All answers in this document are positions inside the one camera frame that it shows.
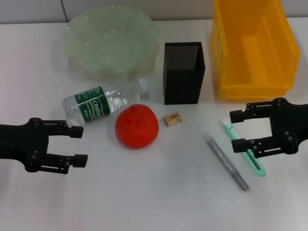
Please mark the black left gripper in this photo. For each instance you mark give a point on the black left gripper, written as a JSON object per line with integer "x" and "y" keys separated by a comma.
{"x": 24, "y": 142}

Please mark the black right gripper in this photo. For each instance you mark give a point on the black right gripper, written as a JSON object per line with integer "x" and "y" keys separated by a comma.
{"x": 291, "y": 125}

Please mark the grey marker pen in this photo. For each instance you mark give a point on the grey marker pen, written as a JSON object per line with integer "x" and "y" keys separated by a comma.
{"x": 223, "y": 158}

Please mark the green utility knife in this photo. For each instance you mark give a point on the green utility knife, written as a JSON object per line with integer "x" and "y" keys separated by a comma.
{"x": 255, "y": 163}

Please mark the clear water bottle green label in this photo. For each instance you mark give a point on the clear water bottle green label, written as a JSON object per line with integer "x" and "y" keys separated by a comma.
{"x": 96, "y": 103}

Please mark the red-orange toy orange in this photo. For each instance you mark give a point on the red-orange toy orange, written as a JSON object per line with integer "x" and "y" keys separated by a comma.
{"x": 137, "y": 130}

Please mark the beige eraser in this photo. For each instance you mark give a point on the beige eraser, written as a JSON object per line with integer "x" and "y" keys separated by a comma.
{"x": 172, "y": 119}

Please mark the black mesh pen holder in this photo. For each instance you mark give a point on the black mesh pen holder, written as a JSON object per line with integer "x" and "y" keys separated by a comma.
{"x": 184, "y": 84}

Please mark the translucent green glass fruit plate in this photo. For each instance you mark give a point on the translucent green glass fruit plate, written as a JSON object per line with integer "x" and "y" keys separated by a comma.
{"x": 108, "y": 48}

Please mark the yellow plastic bin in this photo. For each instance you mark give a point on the yellow plastic bin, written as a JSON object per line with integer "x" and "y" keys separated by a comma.
{"x": 260, "y": 60}

